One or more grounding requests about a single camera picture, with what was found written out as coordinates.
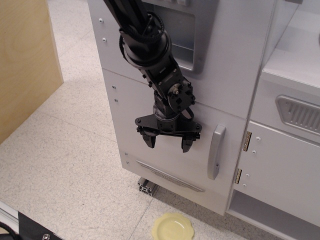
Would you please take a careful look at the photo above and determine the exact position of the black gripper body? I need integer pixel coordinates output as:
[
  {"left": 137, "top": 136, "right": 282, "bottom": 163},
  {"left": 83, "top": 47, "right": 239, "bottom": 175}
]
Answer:
[{"left": 135, "top": 114, "right": 202, "bottom": 140}]

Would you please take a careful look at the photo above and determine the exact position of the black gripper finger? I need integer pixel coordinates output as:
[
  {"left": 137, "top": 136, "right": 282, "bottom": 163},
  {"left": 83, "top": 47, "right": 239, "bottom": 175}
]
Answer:
[
  {"left": 181, "top": 135, "right": 198, "bottom": 153},
  {"left": 142, "top": 132, "right": 158, "bottom": 149}
]

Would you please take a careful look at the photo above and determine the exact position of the white fridge door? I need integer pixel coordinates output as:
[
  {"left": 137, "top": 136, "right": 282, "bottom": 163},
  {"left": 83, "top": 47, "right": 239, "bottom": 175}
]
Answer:
[{"left": 103, "top": 70, "right": 246, "bottom": 215}]

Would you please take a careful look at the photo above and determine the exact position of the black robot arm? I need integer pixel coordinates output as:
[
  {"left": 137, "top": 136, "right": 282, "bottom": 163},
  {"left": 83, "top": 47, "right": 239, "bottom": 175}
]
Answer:
[{"left": 104, "top": 0, "right": 202, "bottom": 153}]

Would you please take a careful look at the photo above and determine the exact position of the white toy fridge cabinet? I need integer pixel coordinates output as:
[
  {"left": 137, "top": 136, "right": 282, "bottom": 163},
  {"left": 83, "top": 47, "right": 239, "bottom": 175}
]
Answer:
[{"left": 87, "top": 0, "right": 277, "bottom": 217}]

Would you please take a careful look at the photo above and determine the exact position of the aluminium extrusion foot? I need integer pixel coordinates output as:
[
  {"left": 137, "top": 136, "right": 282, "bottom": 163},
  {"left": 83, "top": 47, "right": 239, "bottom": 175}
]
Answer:
[{"left": 137, "top": 177, "right": 160, "bottom": 197}]

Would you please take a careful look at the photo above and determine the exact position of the lower brass oven hinge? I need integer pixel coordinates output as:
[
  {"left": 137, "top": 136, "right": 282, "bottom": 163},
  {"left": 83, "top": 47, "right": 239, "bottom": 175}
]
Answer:
[{"left": 234, "top": 168, "right": 242, "bottom": 184}]

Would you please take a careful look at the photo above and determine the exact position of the brass oven hinge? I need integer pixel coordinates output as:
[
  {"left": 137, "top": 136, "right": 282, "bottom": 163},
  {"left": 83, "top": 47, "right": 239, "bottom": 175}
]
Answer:
[
  {"left": 234, "top": 168, "right": 242, "bottom": 184},
  {"left": 242, "top": 131, "right": 252, "bottom": 152}
]

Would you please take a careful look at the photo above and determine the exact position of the upper brass oven hinge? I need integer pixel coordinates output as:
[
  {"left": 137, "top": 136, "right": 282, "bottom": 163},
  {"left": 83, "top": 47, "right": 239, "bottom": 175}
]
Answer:
[{"left": 242, "top": 131, "right": 252, "bottom": 152}]

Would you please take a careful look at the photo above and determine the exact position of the pale yellow toy plate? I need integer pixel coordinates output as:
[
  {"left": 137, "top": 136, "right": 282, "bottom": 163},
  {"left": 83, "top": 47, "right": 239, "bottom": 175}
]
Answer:
[{"left": 151, "top": 213, "right": 195, "bottom": 240}]

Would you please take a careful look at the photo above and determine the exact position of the white oven cabinet door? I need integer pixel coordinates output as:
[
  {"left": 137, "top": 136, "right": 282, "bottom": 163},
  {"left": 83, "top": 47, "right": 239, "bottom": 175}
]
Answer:
[{"left": 234, "top": 122, "right": 320, "bottom": 226}]

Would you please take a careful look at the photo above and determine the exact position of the white toy oven unit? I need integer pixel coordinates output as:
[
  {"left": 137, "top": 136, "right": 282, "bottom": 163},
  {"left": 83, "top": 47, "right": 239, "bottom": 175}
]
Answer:
[{"left": 228, "top": 0, "right": 320, "bottom": 240}]

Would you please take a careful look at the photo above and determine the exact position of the grey ice dispenser recess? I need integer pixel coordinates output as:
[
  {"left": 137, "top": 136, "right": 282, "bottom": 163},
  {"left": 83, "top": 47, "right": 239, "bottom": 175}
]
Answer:
[{"left": 143, "top": 0, "right": 219, "bottom": 74}]

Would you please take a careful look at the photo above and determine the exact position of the grey oven vent panel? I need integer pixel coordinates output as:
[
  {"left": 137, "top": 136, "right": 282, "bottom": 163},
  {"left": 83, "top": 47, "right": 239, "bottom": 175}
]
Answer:
[{"left": 275, "top": 95, "right": 320, "bottom": 135}]

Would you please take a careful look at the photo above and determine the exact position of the light wooden panel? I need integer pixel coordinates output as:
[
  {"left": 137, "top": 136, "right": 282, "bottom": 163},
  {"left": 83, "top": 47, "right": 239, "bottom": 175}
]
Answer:
[{"left": 0, "top": 0, "right": 63, "bottom": 142}]

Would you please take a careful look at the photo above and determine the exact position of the grey fridge door handle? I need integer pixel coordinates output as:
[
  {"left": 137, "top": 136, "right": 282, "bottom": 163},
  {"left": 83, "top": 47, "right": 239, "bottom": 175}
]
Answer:
[{"left": 207, "top": 124, "right": 226, "bottom": 180}]

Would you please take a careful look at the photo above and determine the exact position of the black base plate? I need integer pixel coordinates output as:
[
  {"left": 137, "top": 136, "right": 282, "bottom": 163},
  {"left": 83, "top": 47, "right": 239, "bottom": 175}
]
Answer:
[{"left": 0, "top": 211, "right": 65, "bottom": 240}]

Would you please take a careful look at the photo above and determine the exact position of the aluminium frame rail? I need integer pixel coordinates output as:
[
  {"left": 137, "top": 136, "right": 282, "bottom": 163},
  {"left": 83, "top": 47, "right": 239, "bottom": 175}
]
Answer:
[{"left": 0, "top": 201, "right": 19, "bottom": 234}]

